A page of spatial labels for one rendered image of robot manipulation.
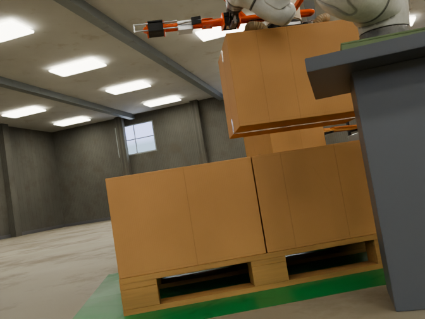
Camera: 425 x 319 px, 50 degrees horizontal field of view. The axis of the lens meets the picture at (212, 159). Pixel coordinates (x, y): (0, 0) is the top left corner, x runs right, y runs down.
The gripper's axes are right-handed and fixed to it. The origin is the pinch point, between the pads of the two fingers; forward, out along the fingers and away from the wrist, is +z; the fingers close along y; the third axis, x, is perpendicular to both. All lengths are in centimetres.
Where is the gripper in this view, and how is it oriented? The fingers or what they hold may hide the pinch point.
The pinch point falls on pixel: (229, 21)
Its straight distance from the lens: 221.9
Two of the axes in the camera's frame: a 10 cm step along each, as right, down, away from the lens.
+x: 9.8, -1.5, 1.1
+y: 1.6, 9.8, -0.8
